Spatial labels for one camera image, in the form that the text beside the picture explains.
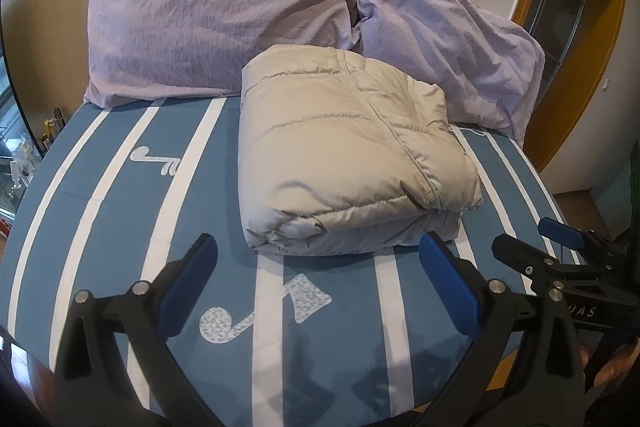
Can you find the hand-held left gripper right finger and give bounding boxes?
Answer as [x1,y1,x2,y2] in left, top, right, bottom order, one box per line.
[419,232,586,427]

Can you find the large lavender pillow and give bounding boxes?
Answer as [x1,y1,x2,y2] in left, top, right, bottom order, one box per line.
[84,0,363,110]

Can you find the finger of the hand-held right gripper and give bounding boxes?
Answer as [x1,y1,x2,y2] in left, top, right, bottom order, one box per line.
[539,217,628,270]
[491,234,568,297]

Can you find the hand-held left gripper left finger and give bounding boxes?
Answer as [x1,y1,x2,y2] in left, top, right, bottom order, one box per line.
[52,233,226,427]

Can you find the person's right hand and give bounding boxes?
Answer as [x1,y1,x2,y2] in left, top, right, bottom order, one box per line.
[594,341,640,389]

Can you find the pile of small household clutter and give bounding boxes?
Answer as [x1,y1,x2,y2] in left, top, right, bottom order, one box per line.
[0,106,68,238]

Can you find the black framed glass screen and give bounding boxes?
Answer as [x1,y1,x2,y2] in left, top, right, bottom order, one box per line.
[0,0,33,218]

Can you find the blue white striped bed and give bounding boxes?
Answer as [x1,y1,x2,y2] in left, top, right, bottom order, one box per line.
[7,97,586,427]

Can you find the cream puffer jacket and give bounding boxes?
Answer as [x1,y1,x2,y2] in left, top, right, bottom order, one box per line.
[239,44,484,258]

